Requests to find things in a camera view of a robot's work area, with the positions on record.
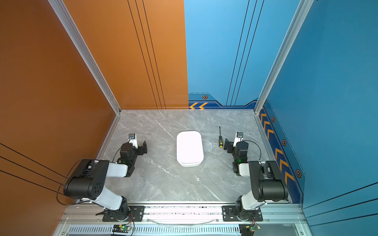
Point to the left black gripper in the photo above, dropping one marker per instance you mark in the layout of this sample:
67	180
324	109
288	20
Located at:
141	152

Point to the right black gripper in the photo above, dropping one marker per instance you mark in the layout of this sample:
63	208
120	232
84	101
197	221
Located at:
226	146

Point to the yellow black screwdriver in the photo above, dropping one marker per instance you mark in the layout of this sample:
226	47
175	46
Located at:
220	139

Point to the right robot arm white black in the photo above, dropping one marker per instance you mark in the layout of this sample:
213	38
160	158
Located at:
267	182

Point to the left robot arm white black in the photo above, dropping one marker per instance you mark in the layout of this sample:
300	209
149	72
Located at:
87	183

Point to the white plastic bin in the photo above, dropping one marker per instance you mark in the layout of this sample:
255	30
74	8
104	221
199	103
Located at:
189	149

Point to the left green circuit board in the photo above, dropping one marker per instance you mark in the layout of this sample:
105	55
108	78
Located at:
122	230

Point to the green circuit board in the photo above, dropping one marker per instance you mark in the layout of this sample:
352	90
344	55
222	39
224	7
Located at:
122	230
248	229

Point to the right green circuit board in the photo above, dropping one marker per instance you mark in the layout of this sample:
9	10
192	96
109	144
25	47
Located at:
248	229

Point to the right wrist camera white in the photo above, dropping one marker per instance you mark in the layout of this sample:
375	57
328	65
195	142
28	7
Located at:
238	138

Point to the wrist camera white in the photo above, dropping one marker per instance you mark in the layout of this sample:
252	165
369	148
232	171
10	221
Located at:
132	138
238	138

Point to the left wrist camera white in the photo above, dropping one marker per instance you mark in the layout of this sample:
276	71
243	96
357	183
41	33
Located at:
132	138

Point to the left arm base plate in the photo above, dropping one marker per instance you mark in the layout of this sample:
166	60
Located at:
131	213

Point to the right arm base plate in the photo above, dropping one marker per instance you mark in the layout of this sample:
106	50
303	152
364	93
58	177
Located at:
231	213

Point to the left aluminium corner post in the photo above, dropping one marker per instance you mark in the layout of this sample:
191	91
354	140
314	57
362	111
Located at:
68	23

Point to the aluminium corner post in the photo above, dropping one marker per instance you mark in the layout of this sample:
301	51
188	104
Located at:
68	23
290	37

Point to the aluminium front rail frame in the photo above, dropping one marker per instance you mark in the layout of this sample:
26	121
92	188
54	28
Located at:
184	219

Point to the right aluminium corner post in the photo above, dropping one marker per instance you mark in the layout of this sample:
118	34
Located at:
290	37

